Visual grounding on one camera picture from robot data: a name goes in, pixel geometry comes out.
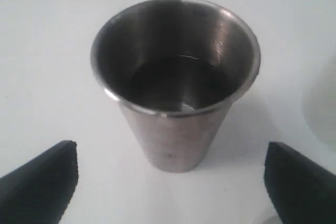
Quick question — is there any translucent plastic container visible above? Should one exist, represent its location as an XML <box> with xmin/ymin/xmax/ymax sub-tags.
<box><xmin>302</xmin><ymin>58</ymin><xmax>335</xmax><ymax>149</ymax></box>

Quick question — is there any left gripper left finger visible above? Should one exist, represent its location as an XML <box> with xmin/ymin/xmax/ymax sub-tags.
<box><xmin>1</xmin><ymin>141</ymin><xmax>79</xmax><ymax>223</ymax></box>

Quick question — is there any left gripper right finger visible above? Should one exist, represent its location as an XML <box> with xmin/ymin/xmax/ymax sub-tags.
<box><xmin>264</xmin><ymin>142</ymin><xmax>335</xmax><ymax>223</ymax></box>

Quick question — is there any stainless steel cup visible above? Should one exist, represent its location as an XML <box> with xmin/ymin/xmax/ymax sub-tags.
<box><xmin>90</xmin><ymin>0</ymin><xmax>261</xmax><ymax>173</ymax></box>

